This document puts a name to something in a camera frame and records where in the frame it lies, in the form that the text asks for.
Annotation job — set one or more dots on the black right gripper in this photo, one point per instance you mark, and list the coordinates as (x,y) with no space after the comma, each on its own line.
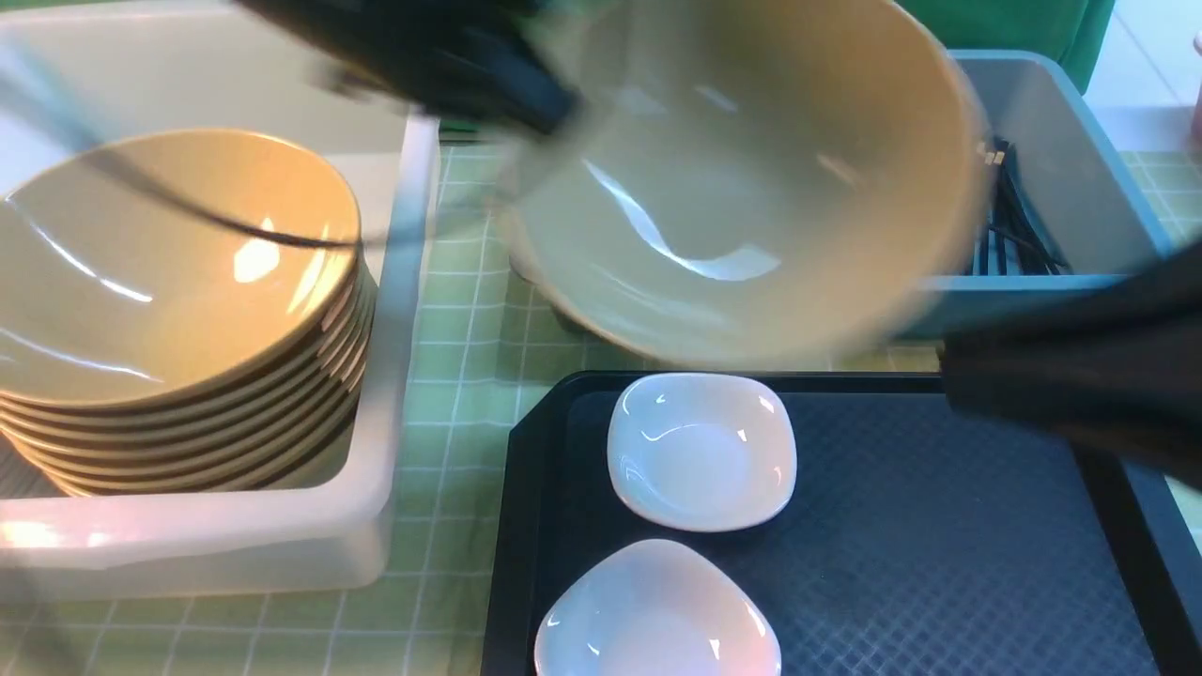
(1117,371)

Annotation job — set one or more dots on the tan noodle bowl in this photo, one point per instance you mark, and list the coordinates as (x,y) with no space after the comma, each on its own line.
(750,185)

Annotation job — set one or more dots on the white square dish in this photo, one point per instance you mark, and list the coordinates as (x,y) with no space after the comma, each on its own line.
(655,608)
(702,452)

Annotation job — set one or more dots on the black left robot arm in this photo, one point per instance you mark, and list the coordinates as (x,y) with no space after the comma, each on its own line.
(463,60)

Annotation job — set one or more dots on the blue chopstick bin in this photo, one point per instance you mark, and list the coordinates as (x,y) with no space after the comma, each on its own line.
(1086,205)

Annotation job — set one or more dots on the pile of black chopsticks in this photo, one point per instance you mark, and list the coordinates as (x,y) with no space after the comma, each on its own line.
(1013,240)

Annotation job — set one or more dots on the black serving tray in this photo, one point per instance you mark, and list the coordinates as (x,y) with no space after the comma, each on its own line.
(917,542)

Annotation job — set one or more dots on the green cloth backdrop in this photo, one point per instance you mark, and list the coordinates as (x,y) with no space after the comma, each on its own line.
(1068,32)

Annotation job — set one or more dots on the stack of tan bowls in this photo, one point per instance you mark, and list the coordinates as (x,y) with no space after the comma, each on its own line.
(155,337)

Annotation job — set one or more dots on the white plastic tub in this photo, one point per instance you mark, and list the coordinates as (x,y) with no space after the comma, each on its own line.
(159,65)

